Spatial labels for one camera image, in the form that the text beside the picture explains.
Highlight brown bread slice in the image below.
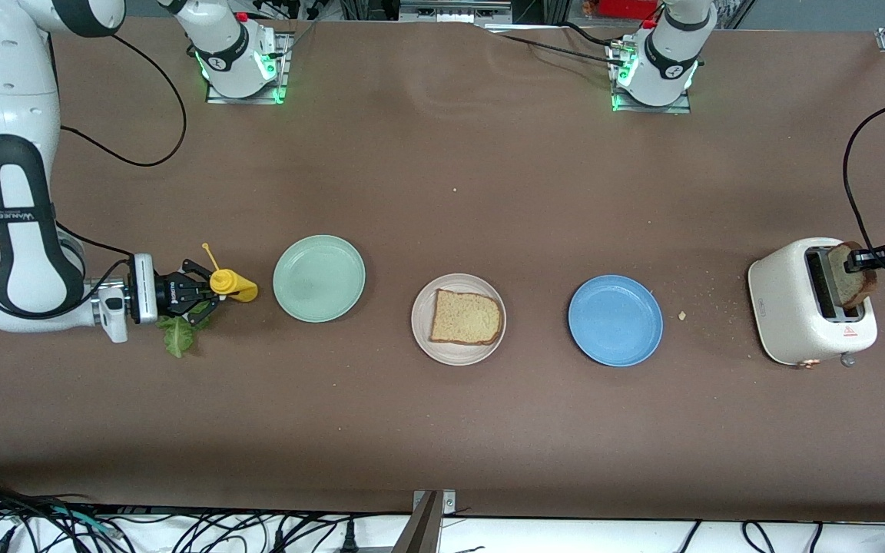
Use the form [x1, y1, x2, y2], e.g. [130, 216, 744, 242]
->
[429, 288, 505, 346]
[827, 241, 879, 310]

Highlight green lettuce leaf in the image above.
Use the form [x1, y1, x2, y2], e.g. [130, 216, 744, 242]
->
[156, 307, 213, 359]

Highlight yellow mustard squeeze bottle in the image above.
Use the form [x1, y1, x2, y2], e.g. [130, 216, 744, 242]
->
[201, 243, 259, 303]

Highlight mint green plate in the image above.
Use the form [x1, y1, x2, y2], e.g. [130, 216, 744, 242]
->
[273, 234, 366, 323]

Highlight blue plate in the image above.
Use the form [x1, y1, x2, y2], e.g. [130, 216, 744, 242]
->
[568, 275, 664, 368]

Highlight beige plate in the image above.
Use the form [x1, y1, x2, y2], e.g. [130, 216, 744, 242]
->
[410, 273, 508, 366]

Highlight white two-slot toaster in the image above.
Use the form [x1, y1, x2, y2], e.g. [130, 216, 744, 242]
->
[747, 237, 879, 368]

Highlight red box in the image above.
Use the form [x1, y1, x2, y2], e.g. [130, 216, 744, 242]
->
[596, 0, 658, 20]

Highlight grey equipment box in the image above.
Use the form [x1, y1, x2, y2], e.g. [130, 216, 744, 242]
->
[399, 0, 512, 24]

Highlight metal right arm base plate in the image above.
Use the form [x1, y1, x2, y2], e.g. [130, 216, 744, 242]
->
[204, 31, 293, 105]

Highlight teal cable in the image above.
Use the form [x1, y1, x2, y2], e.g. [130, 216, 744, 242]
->
[49, 505, 122, 538]

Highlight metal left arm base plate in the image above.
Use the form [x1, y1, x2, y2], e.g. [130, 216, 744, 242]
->
[610, 35, 693, 114]

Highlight metal table edge bracket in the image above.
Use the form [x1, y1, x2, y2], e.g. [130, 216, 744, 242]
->
[391, 489, 456, 553]

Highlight black base cable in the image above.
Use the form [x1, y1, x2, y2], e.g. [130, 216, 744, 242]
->
[489, 22, 631, 66]

